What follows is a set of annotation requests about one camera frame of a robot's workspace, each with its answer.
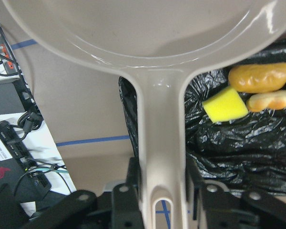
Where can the curved bread piece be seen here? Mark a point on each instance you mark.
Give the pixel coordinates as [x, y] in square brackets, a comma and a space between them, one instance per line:
[273, 100]

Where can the brown potato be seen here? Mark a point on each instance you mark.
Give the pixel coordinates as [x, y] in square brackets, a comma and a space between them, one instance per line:
[258, 78]

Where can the beige plastic dustpan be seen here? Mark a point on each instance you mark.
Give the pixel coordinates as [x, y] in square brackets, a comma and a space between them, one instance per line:
[159, 46]

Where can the black lined trash bin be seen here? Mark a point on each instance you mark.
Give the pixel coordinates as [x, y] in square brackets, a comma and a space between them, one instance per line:
[249, 152]

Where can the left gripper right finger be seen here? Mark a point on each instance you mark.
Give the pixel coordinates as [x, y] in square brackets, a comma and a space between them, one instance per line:
[213, 206]

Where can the black laptop computer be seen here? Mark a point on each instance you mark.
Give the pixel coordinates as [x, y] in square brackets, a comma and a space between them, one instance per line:
[17, 168]

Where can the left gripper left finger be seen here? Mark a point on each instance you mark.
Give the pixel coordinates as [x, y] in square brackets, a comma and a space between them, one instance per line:
[119, 207]

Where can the yellow sponge piece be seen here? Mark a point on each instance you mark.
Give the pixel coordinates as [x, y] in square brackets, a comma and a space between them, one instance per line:
[225, 106]

